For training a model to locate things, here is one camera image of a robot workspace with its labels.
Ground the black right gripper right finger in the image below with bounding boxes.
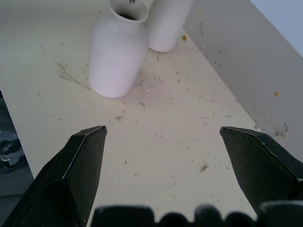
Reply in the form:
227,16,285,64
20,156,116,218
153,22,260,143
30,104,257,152
220,126,303,215

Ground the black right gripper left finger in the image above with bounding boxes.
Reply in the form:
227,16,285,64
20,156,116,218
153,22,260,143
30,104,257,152
2,125,108,227

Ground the dried flower sprig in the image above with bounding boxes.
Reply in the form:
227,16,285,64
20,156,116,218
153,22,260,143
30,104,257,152
53,60,91,91

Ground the dark object beside table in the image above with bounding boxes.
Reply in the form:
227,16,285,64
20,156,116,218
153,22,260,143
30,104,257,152
0,129,24,174

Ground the white bottle-shaped vase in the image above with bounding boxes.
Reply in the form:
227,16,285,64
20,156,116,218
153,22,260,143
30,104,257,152
88,0,149,98

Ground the white cylindrical vase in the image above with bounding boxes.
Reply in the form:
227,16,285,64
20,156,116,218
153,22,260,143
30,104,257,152
147,0,193,52

